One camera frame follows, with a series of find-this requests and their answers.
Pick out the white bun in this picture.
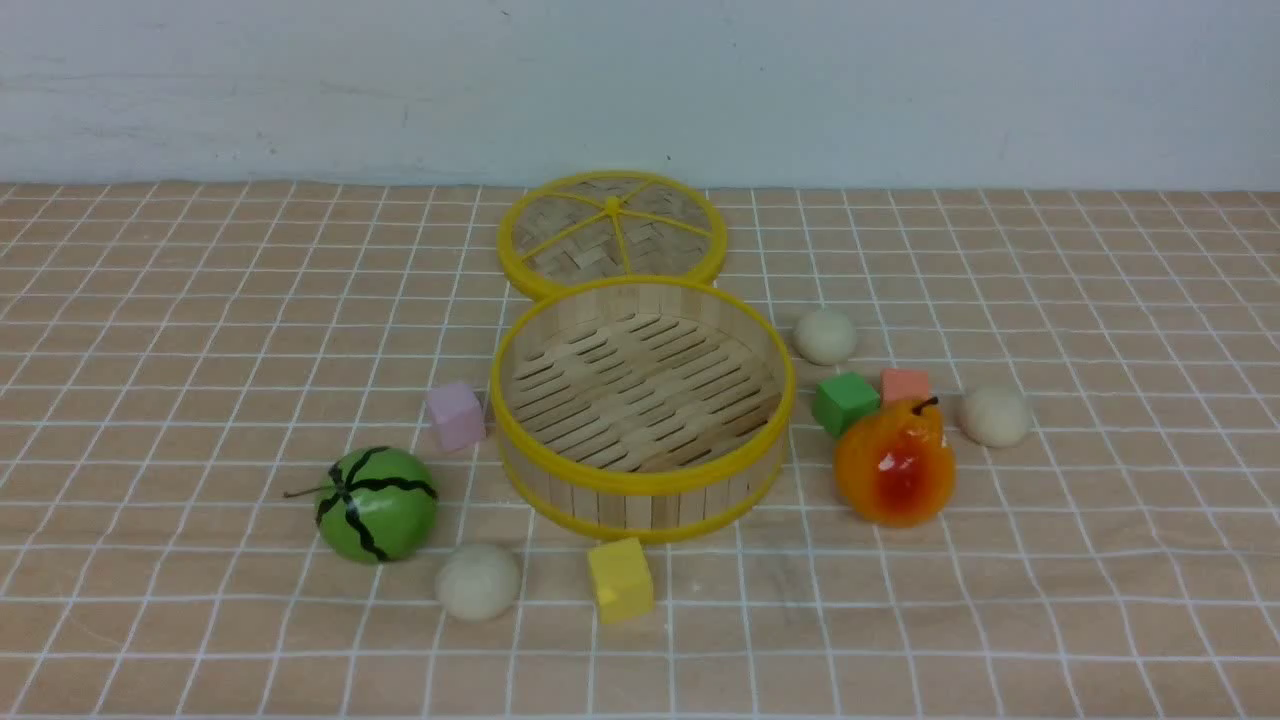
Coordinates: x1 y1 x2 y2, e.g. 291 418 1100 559
959 386 1032 448
792 307 858 366
434 543 522 623

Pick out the bamboo steamer tray yellow rim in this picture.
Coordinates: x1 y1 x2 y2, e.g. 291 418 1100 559
490 275 796 544

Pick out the bamboo steamer lid yellow rim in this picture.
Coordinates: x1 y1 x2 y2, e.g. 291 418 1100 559
495 170 728 300

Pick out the pink cube block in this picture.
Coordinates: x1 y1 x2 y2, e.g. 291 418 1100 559
426 380 488 452

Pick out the green cube block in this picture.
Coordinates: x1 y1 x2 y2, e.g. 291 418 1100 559
812 372 881 439

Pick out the yellow cube block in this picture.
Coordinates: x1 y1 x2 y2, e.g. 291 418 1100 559
588 537 655 624

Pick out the orange cube block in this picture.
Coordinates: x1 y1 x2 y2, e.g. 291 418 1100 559
879 366 933 407

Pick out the orange toy pear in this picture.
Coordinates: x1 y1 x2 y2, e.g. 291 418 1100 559
833 396 956 528

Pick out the green toy watermelon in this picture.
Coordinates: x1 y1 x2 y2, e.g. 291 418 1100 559
283 446 439 564

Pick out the checkered orange tablecloth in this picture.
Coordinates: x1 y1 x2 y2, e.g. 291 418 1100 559
1 183 1279 719

